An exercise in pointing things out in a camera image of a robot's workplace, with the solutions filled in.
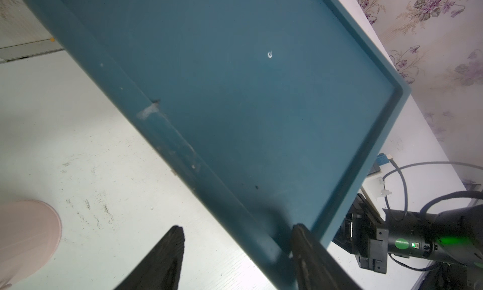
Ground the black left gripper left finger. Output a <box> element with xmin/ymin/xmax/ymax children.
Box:
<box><xmin>116</xmin><ymin>225</ymin><xmax>185</xmax><ymax>290</ymax></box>

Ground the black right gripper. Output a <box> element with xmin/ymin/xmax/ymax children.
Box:
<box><xmin>333</xmin><ymin>194</ymin><xmax>389</xmax><ymax>274</ymax></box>

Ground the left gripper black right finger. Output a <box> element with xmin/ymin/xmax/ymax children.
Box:
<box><xmin>291</xmin><ymin>223</ymin><xmax>360</xmax><ymax>290</ymax></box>

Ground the teal drawer cabinet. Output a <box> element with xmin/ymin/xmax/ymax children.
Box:
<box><xmin>23</xmin><ymin>0</ymin><xmax>410</xmax><ymax>289</ymax></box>

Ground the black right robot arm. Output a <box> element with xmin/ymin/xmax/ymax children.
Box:
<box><xmin>333</xmin><ymin>191</ymin><xmax>482</xmax><ymax>274</ymax></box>

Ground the pink pen cup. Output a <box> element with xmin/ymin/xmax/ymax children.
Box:
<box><xmin>1</xmin><ymin>200</ymin><xmax>62</xmax><ymax>289</ymax></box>

